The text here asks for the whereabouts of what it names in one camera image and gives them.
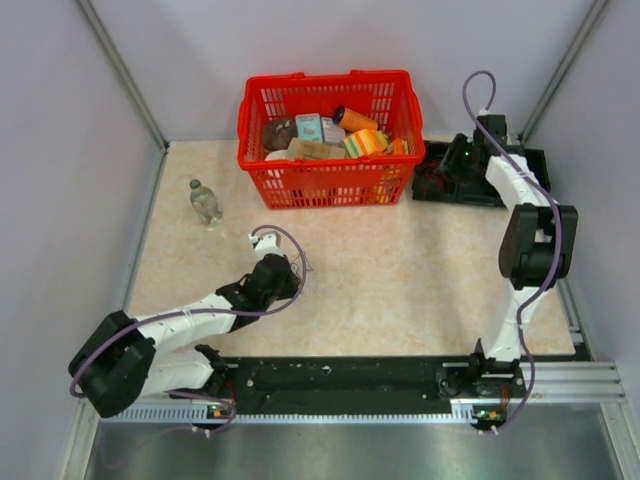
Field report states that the red wire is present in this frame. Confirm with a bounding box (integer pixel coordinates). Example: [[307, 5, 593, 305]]
[[414, 164, 456, 199], [417, 155, 451, 191]]

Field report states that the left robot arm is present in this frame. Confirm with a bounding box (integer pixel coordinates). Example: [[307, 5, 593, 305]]
[[68, 254, 306, 418]]

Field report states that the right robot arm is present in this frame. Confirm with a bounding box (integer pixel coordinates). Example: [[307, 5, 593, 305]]
[[436, 110, 578, 396]]

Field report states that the black three-compartment bin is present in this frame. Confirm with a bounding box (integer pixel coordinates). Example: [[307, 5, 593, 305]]
[[410, 140, 551, 209]]

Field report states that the red plastic shopping basket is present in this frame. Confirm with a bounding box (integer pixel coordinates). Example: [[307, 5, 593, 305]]
[[237, 70, 425, 209]]

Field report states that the striped yellow green sponge pack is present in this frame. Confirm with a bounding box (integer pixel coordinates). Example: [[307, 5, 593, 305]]
[[341, 129, 390, 158]]

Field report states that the clear plastic bottle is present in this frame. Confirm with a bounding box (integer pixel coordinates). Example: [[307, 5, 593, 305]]
[[189, 179, 223, 226]]

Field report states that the orange cylindrical can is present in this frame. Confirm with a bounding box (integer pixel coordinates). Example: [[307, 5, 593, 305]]
[[332, 105, 378, 132]]

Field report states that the brown cardboard box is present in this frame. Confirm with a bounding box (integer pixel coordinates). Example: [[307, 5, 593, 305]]
[[285, 138, 346, 161]]

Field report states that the white grey small box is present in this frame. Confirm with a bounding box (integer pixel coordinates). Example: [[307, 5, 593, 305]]
[[320, 116, 347, 146]]

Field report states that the brown round bag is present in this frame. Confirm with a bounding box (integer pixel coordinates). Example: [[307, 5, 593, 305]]
[[261, 116, 298, 152]]

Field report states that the teal small box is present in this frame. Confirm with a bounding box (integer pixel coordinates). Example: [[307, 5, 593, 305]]
[[295, 113, 324, 143]]

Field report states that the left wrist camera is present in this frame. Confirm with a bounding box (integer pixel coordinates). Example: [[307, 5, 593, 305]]
[[248, 231, 284, 260]]

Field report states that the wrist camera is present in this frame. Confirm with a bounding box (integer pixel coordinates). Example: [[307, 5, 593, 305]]
[[248, 231, 284, 260], [477, 109, 507, 143]]

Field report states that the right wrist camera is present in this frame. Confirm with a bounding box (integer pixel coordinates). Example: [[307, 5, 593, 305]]
[[477, 109, 507, 143]]

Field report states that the grey slotted cable duct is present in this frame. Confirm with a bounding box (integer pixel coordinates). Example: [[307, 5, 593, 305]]
[[103, 402, 506, 426]]

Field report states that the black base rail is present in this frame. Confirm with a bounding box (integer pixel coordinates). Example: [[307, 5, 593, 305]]
[[203, 356, 525, 414]]

